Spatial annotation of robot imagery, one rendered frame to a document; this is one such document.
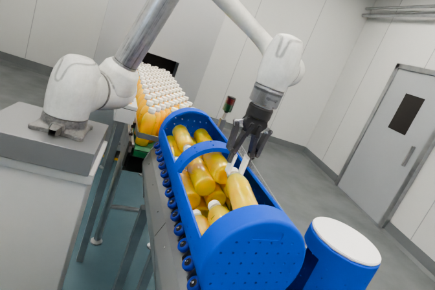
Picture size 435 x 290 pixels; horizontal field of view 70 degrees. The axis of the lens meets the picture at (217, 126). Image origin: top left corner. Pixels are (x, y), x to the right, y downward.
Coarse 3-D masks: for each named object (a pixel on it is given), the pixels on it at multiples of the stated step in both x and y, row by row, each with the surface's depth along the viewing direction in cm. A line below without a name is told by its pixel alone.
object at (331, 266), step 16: (320, 240) 118; (320, 256) 117; (336, 256) 113; (304, 272) 145; (320, 272) 116; (336, 272) 113; (352, 272) 112; (368, 272) 113; (288, 288) 147; (304, 288) 120; (320, 288) 116; (336, 288) 114; (352, 288) 114
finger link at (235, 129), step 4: (236, 120) 91; (236, 124) 91; (232, 128) 94; (236, 128) 92; (232, 132) 93; (236, 132) 92; (232, 136) 93; (236, 136) 93; (228, 140) 95; (232, 140) 93; (228, 144) 94; (232, 144) 93; (228, 148) 94
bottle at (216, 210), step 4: (216, 204) 92; (212, 208) 89; (216, 208) 88; (220, 208) 88; (224, 208) 88; (212, 212) 87; (216, 212) 87; (220, 212) 86; (224, 212) 86; (208, 216) 88; (212, 216) 86; (216, 216) 85; (220, 216) 85; (208, 220) 87; (212, 220) 85; (208, 224) 88
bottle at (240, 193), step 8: (232, 176) 94; (240, 176) 93; (232, 184) 91; (240, 184) 90; (248, 184) 91; (232, 192) 89; (240, 192) 87; (248, 192) 87; (232, 200) 88; (240, 200) 85; (248, 200) 85; (256, 200) 87; (232, 208) 87
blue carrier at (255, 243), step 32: (160, 128) 148; (192, 128) 154; (192, 160) 108; (256, 192) 109; (192, 224) 84; (224, 224) 74; (256, 224) 72; (288, 224) 76; (192, 256) 81; (224, 256) 73; (256, 256) 76; (288, 256) 79; (224, 288) 77; (256, 288) 80
